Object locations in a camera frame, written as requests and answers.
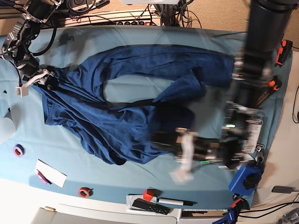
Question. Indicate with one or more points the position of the light blue table cloth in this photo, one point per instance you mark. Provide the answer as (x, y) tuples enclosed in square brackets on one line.
[(60, 149)]

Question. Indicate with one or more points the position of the white translucent cup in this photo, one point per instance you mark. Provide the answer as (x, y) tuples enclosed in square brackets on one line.
[(7, 129)]

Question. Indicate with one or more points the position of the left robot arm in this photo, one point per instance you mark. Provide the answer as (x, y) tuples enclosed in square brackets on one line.
[(252, 71)]

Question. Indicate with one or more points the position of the white paper card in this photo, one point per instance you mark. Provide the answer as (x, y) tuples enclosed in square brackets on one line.
[(53, 175)]

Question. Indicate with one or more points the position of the power strip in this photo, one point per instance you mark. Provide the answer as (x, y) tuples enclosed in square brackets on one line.
[(127, 17)]

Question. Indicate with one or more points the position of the pink marker pen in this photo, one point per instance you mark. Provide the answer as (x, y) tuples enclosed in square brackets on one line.
[(43, 178)]

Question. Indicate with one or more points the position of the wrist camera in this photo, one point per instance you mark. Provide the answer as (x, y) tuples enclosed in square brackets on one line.
[(181, 177), (21, 91)]

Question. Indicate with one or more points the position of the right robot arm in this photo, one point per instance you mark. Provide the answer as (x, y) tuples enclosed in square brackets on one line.
[(15, 47)]

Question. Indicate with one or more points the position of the black remote control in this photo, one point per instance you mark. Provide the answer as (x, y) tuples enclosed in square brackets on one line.
[(151, 207)]

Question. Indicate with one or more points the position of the purple tape roll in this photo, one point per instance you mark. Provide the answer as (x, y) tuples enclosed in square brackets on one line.
[(19, 150)]

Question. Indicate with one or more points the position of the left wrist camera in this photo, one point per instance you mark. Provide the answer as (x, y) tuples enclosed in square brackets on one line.
[(181, 177)]

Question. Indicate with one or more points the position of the packaged tool blister pack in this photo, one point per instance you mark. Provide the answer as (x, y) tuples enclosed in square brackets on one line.
[(254, 129)]

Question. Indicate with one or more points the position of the orange clamp bottom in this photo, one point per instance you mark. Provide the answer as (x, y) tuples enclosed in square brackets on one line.
[(238, 202)]

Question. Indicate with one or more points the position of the blue spring clamp bottom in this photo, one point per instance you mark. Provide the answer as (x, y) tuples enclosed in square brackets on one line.
[(230, 218)]

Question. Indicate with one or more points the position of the orange black utility knife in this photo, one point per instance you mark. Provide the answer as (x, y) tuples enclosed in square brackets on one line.
[(272, 87)]

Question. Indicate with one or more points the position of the red tape roll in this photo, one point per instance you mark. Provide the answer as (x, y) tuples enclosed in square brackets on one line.
[(85, 192)]

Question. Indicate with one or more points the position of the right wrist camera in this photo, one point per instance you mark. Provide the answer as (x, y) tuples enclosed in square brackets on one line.
[(21, 91)]

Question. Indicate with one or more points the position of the white marker pen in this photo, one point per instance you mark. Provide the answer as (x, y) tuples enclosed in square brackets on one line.
[(175, 202)]

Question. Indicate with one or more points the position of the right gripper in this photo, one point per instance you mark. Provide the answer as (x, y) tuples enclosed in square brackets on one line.
[(44, 78)]

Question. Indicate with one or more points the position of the orange black clamp top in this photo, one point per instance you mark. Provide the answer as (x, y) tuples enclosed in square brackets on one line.
[(283, 52)]

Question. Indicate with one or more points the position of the dark blue t-shirt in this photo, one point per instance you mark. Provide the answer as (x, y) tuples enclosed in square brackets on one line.
[(120, 132)]

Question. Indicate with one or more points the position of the black phone device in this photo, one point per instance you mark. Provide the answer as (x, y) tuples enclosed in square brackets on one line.
[(282, 189)]

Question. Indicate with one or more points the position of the blue box with knob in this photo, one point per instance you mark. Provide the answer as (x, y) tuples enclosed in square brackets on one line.
[(247, 178)]

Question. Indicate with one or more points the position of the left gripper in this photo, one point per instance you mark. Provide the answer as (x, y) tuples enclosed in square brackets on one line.
[(167, 142)]

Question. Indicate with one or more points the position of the red cube block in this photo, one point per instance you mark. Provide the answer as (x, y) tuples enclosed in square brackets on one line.
[(148, 195)]

